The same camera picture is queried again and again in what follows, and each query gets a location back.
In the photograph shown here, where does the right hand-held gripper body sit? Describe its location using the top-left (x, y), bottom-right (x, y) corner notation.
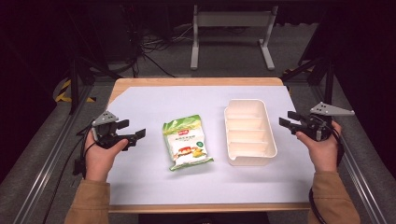
top-left (298, 101), bottom-right (356, 143)

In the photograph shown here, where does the white paper sheet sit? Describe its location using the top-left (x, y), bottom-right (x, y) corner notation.
top-left (106, 85), bottom-right (316, 206)

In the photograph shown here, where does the white divided plastic container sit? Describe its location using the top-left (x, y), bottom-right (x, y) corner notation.
top-left (223, 98), bottom-right (278, 167)

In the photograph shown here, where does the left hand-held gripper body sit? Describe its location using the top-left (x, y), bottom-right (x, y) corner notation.
top-left (91, 110), bottom-right (138, 150)

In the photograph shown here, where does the aluminium frame rail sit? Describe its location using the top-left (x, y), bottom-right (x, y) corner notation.
top-left (11, 83), bottom-right (95, 224)
top-left (311, 83), bottom-right (390, 224)

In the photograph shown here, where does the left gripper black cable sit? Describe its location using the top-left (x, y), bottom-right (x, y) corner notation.
top-left (41, 121), bottom-right (98, 224)

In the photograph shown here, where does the green and white snack bag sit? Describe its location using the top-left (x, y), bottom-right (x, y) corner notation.
top-left (162, 114), bottom-right (215, 172)

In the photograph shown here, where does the white metal stand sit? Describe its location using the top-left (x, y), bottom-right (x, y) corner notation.
top-left (190, 4), bottom-right (279, 71)

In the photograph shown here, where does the person's left hand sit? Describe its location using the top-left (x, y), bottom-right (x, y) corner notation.
top-left (84, 130), bottom-right (130, 183)

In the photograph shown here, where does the black tripod stand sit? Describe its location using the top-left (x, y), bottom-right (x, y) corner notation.
top-left (281, 18), bottom-right (337, 105)
top-left (65, 8), bottom-right (123, 116)

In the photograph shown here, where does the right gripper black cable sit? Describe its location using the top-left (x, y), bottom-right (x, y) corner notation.
top-left (307, 119), bottom-right (346, 224)

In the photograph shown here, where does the person's right hand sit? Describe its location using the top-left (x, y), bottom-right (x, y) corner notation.
top-left (295, 119), bottom-right (343, 174)

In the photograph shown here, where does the bundle of floor cables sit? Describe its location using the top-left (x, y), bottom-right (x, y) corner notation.
top-left (122, 6), bottom-right (194, 79)

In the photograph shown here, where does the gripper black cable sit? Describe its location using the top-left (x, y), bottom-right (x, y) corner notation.
top-left (41, 121), bottom-right (98, 224)
top-left (307, 119), bottom-right (346, 224)

